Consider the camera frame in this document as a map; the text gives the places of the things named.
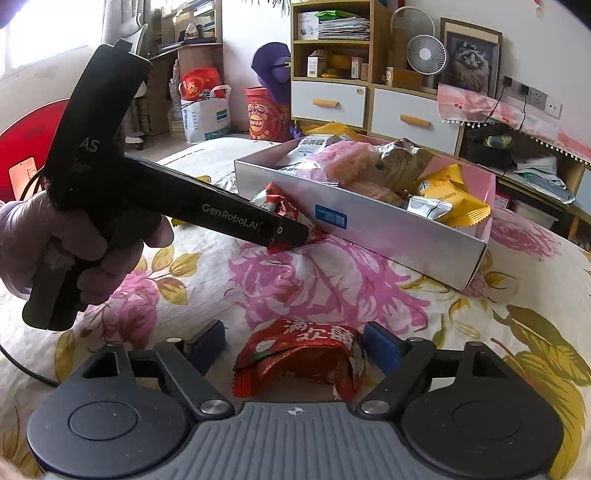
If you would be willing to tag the white packet with monkey print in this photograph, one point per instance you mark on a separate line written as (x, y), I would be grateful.
(318, 145)

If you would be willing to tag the wall power socket strip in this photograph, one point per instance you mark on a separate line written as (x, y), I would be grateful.
(524, 90)

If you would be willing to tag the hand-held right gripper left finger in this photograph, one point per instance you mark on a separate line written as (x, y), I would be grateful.
(207, 344)

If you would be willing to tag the red foil snack packet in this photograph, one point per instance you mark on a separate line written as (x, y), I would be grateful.
(277, 201)
(295, 364)

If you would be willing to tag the framed cat picture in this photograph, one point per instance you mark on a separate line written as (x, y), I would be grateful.
(471, 57)

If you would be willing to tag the purple plush toy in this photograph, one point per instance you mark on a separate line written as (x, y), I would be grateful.
(270, 64)

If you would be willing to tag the pile of folded clothes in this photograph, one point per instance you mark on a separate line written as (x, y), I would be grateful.
(540, 177)

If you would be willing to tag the large white packet black print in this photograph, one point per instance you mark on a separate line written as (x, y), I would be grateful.
(401, 166)

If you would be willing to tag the clear packet of orange crackers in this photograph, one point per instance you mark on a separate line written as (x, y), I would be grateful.
(369, 191)

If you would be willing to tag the red chair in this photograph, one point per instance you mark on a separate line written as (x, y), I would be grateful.
(27, 134)

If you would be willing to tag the beige standing fan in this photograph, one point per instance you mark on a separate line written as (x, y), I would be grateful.
(411, 21)

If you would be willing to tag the stack of papers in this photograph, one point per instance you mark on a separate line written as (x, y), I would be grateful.
(344, 27)

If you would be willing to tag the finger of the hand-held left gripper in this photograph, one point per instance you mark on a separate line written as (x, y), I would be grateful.
(291, 235)

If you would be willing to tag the pink snack packet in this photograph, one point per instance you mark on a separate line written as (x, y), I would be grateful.
(346, 159)

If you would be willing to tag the pink cardboard box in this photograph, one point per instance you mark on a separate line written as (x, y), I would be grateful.
(415, 244)

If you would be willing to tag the silver foil packet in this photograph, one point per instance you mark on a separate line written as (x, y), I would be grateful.
(226, 184)

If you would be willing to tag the large yellow snack packet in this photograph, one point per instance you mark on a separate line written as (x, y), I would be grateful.
(337, 131)

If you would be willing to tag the pink lace-trimmed cloth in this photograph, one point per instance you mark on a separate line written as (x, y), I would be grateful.
(471, 104)

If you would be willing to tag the white shopping bag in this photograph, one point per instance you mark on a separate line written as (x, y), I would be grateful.
(207, 120)

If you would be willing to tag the red gift bag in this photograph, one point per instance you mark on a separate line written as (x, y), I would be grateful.
(198, 83)

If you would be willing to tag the person's left hand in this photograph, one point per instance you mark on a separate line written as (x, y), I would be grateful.
(18, 240)

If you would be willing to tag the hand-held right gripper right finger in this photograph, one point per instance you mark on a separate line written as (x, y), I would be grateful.
(381, 348)

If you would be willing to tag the small white box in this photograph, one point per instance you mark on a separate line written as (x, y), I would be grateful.
(316, 64)

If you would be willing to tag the wooden corner desk shelf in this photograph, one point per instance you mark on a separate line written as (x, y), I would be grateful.
(198, 50)

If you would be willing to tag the white desk fan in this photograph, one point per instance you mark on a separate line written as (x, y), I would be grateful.
(427, 54)

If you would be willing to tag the low wooden cabinet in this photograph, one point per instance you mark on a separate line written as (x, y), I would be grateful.
(572, 175)

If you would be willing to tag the red monkey bag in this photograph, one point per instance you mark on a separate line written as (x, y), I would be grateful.
(265, 115)

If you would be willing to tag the wooden shelf cabinet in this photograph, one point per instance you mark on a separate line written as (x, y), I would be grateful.
(376, 46)

